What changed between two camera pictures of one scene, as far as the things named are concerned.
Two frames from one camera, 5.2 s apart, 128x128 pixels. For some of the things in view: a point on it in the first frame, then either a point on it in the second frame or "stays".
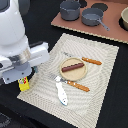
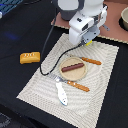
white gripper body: (22, 65) -> (84, 28)
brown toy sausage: (72, 67) stays
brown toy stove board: (111, 17) stays
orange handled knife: (72, 84) stays
